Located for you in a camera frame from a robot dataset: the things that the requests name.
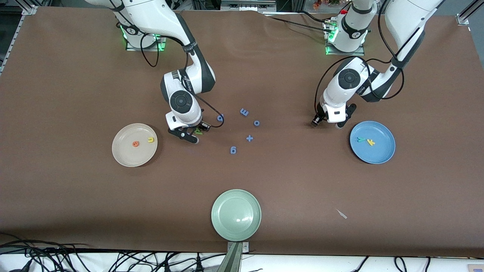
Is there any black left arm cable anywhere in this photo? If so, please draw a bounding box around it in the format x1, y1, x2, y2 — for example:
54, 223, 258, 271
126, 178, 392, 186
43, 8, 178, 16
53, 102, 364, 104
314, 0, 405, 117

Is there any aluminium frame rail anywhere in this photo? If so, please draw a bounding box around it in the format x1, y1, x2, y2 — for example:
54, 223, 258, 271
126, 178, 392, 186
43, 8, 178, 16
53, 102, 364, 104
0, 0, 38, 76

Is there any pale green round plate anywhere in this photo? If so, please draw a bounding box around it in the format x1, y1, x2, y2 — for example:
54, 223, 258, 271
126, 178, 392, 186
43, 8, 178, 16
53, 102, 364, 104
211, 189, 262, 242

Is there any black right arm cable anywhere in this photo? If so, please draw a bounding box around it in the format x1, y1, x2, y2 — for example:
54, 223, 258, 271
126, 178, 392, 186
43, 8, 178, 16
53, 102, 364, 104
140, 36, 225, 129

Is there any beige round plate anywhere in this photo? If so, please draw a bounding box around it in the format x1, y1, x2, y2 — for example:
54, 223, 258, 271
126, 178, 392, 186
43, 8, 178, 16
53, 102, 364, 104
112, 123, 158, 167

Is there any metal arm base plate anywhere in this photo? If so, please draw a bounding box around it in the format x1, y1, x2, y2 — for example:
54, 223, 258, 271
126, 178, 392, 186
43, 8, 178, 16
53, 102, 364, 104
126, 34, 167, 52
325, 21, 366, 56

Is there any grey metal pole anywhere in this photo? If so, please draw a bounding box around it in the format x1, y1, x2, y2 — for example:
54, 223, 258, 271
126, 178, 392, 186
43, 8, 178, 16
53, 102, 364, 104
217, 243, 243, 272

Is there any brown table cover sheet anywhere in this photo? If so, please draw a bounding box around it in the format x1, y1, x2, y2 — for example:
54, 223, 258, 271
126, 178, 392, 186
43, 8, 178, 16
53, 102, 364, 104
0, 7, 484, 258

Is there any dark background equipment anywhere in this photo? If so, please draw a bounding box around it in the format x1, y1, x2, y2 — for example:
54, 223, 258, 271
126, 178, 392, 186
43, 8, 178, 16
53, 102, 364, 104
191, 0, 299, 14

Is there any blue round plate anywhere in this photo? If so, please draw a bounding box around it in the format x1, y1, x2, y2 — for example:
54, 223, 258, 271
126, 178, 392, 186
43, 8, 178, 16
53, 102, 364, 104
350, 121, 396, 164

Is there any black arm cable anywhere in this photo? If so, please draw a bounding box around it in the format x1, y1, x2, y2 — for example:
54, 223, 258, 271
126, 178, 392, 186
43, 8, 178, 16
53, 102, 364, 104
140, 36, 225, 129
314, 0, 405, 117

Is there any aluminium frame profile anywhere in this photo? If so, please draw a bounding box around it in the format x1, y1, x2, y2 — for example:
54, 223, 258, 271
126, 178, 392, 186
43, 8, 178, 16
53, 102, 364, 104
456, 0, 484, 25

